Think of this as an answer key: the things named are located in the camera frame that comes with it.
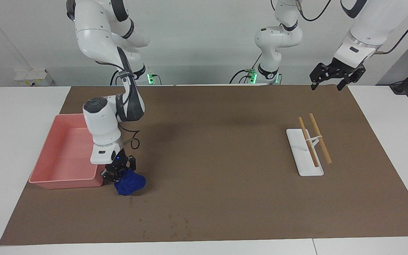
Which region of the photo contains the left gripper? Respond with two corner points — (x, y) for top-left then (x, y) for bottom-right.
(309, 57), (366, 92)

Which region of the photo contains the white box on table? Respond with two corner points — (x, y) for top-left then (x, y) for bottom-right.
(14, 69), (53, 87)

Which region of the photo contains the blue towel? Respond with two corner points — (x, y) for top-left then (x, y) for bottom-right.
(114, 169), (146, 196)

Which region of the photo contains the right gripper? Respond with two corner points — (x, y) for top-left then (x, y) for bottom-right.
(100, 155), (137, 183)

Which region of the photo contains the white rack with wooden bars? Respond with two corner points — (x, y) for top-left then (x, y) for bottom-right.
(286, 113), (333, 177)

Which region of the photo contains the pink plastic tray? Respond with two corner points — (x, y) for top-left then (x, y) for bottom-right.
(29, 113), (105, 189)

